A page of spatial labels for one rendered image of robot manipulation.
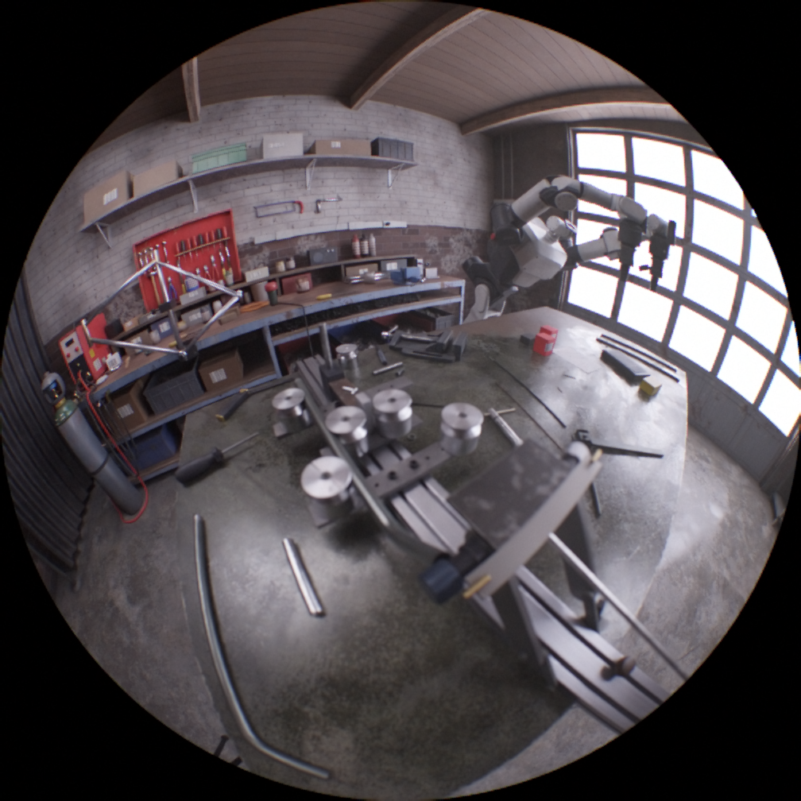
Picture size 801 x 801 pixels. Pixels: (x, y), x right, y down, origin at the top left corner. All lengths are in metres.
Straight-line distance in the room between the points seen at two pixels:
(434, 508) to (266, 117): 2.74
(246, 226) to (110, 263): 1.24
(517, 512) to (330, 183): 2.54
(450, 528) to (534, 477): 0.14
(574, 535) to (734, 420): 3.29
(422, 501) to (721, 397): 3.24
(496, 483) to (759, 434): 3.53
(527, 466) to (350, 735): 0.29
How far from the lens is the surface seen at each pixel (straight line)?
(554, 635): 0.29
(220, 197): 2.42
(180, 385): 1.80
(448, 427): 0.32
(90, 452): 2.00
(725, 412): 3.41
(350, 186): 2.61
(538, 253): 1.11
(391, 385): 0.46
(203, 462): 0.47
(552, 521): 0.16
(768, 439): 3.67
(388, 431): 0.34
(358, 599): 0.30
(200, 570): 0.37
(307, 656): 0.31
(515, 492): 0.16
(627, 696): 0.35
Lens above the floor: 1.17
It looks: 36 degrees down
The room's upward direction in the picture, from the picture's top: 2 degrees counter-clockwise
